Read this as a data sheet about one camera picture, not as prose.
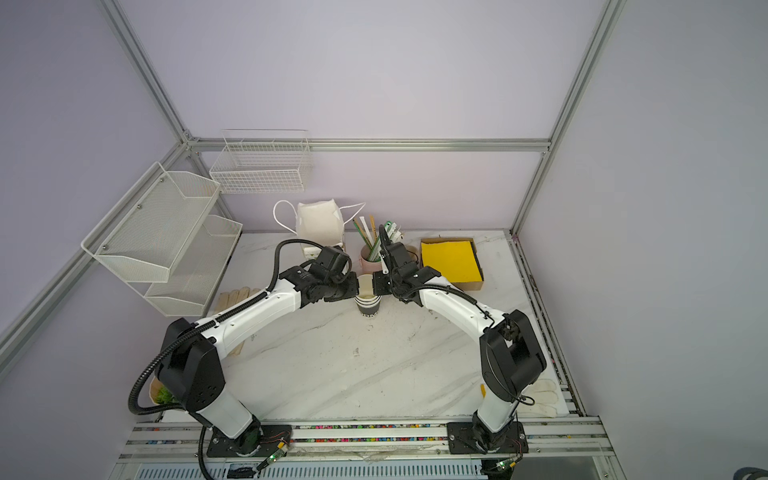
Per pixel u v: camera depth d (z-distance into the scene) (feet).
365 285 2.56
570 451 2.40
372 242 3.32
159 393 2.35
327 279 2.16
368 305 2.83
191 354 1.44
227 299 3.25
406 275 2.16
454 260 3.55
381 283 2.51
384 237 2.33
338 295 2.38
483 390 2.69
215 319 1.54
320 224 3.31
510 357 1.49
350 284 2.51
